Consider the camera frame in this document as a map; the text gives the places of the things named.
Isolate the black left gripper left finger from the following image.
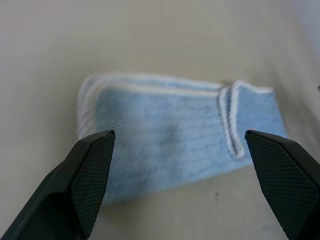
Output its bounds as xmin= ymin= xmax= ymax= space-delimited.
xmin=0 ymin=130 xmax=117 ymax=240

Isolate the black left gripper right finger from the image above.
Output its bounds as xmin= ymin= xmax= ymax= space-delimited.
xmin=244 ymin=129 xmax=320 ymax=240

